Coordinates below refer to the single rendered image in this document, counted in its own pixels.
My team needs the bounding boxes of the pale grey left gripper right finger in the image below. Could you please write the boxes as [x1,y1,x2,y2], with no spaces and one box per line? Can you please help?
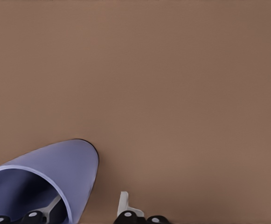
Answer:
[113,191,169,224]

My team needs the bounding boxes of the blue cup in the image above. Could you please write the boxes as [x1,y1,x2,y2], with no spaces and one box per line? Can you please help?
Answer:
[0,139,100,224]

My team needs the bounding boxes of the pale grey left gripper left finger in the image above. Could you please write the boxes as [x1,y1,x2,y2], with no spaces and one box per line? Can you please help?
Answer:
[0,194,63,224]

